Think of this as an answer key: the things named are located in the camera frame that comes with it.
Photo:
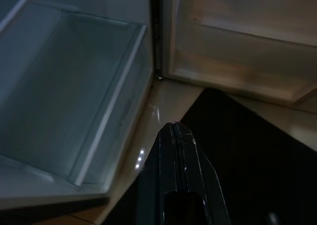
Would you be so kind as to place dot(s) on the black floor mat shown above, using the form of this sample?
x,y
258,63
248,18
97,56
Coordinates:
x,y
247,160

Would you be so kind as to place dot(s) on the steel fridge door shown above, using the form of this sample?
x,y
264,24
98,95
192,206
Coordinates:
x,y
235,9

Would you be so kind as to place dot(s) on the clear fridge crisper drawer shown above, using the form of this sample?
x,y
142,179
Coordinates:
x,y
62,86

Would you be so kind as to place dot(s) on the steel fridge cabinet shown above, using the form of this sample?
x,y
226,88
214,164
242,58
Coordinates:
x,y
37,195

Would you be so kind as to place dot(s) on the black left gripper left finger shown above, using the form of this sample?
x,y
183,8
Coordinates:
x,y
154,180

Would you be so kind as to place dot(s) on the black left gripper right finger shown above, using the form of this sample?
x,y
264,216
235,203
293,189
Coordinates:
x,y
198,175

